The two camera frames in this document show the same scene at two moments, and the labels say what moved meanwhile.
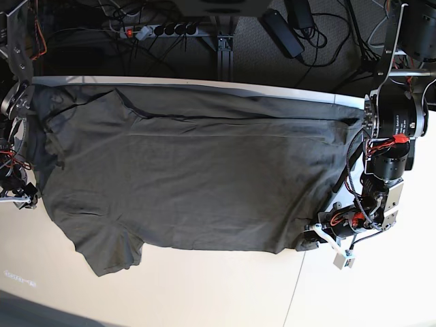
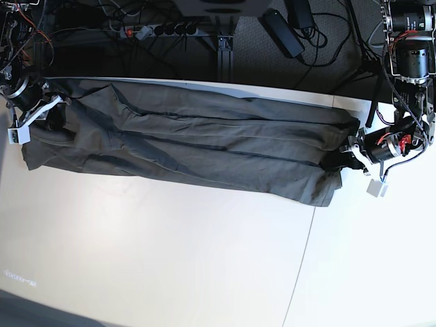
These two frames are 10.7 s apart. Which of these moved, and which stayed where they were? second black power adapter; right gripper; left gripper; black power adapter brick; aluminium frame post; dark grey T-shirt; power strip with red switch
Moved: right gripper; dark grey T-shirt; left gripper
Stayed: black power adapter brick; aluminium frame post; second black power adapter; power strip with red switch
